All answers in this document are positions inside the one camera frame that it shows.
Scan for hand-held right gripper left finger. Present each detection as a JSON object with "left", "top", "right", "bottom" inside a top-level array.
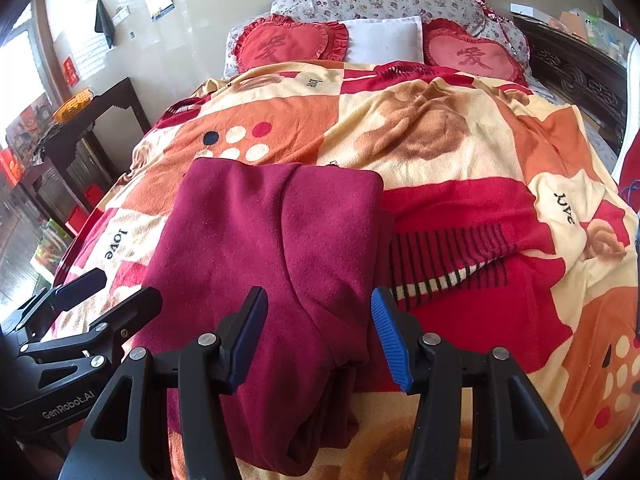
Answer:
[{"left": 74, "top": 286, "right": 270, "bottom": 480}]

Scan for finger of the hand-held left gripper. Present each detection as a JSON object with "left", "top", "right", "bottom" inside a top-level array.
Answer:
[
  {"left": 0, "top": 267, "right": 108, "bottom": 346},
  {"left": 19, "top": 286, "right": 164, "bottom": 369}
]

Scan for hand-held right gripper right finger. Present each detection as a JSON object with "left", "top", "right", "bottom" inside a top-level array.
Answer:
[{"left": 370, "top": 286, "right": 583, "bottom": 480}]

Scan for maroon fleece garment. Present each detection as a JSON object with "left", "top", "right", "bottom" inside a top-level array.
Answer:
[{"left": 131, "top": 156, "right": 396, "bottom": 478}]

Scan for red gift boxes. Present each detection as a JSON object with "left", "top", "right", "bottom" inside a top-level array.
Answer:
[{"left": 65, "top": 207, "right": 94, "bottom": 236}]

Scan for orange plastic basket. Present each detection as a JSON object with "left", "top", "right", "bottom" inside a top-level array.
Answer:
[{"left": 52, "top": 88, "right": 95, "bottom": 123}]

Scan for dark wooden side table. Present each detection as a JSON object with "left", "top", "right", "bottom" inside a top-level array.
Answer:
[{"left": 20, "top": 77, "right": 151, "bottom": 231}]

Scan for orange red printed blanket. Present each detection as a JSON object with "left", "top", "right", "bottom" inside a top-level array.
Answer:
[{"left": 50, "top": 60, "right": 640, "bottom": 480}]

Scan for dark hanging cloth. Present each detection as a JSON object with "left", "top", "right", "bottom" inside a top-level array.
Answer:
[{"left": 96, "top": 0, "right": 117, "bottom": 50}]

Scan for small floral pillow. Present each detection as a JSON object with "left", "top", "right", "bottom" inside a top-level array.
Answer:
[{"left": 223, "top": 24, "right": 251, "bottom": 80}]

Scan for red heart ruffled pillow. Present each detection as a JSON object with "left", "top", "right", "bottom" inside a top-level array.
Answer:
[
  {"left": 422, "top": 17, "right": 530, "bottom": 86},
  {"left": 234, "top": 14, "right": 350, "bottom": 74}
]

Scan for white pillow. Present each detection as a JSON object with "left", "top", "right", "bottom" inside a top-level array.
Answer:
[{"left": 342, "top": 16, "right": 426, "bottom": 66}]

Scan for dark carved wooden headboard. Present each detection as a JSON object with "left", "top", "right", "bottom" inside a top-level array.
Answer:
[{"left": 512, "top": 14, "right": 628, "bottom": 151}]

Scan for long floral pillow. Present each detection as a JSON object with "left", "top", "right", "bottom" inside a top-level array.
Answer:
[{"left": 271, "top": 0, "right": 531, "bottom": 63}]

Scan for pile of colourful packets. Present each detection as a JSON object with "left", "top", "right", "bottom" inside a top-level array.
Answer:
[{"left": 550, "top": 7, "right": 626, "bottom": 61}]

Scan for colourful wall picture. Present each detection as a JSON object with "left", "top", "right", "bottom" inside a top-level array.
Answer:
[{"left": 5, "top": 92, "right": 53, "bottom": 166}]

